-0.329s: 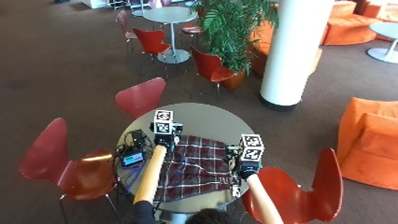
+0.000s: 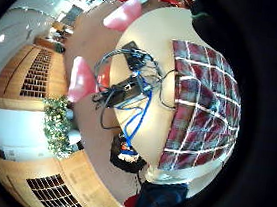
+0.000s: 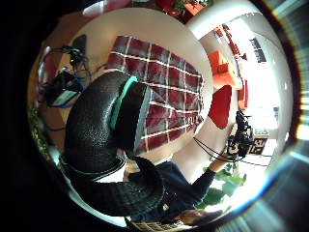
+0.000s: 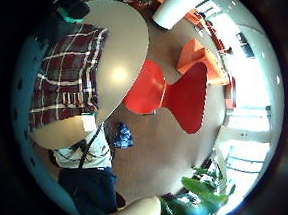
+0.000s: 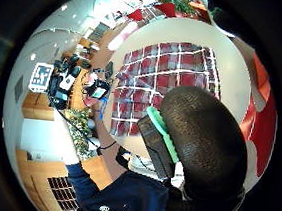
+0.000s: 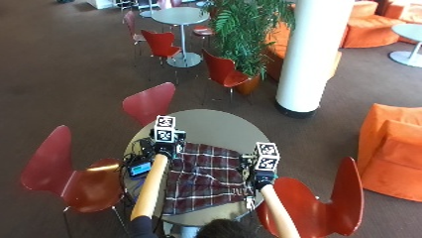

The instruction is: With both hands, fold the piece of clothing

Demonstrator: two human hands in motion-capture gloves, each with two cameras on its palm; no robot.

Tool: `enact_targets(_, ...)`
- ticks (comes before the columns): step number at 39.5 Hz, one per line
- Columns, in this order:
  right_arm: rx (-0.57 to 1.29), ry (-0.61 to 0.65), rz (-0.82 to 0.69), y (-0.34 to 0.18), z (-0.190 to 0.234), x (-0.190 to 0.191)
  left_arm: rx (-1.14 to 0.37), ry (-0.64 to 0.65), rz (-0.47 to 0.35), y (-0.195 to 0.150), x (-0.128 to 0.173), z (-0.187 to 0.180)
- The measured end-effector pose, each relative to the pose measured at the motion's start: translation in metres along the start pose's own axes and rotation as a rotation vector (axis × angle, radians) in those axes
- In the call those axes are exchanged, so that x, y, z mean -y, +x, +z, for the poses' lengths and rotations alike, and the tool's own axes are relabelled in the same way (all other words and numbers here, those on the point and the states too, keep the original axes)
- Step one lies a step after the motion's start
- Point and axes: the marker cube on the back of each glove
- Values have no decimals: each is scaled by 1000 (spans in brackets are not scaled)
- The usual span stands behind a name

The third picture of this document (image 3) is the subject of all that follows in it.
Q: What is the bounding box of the red chair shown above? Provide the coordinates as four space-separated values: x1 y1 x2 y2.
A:
207 84 234 131

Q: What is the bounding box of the white marker cube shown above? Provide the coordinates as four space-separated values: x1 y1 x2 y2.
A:
249 127 272 157

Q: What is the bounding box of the red plaid cloth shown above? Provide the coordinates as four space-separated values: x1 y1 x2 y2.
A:
105 34 206 153

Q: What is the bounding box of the plant in red pot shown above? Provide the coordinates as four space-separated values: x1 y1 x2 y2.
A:
157 0 215 20

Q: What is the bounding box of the the person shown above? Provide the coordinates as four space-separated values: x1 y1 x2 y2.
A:
125 158 234 232

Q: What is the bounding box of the orange sofa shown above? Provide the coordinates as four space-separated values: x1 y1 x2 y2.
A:
207 48 242 91

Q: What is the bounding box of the green potted plant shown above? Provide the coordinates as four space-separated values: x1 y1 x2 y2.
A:
196 162 248 210

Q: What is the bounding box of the black cable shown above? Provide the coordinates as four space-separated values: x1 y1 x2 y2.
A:
192 136 269 168

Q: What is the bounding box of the black device with cables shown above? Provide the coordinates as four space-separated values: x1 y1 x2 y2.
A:
38 44 93 109

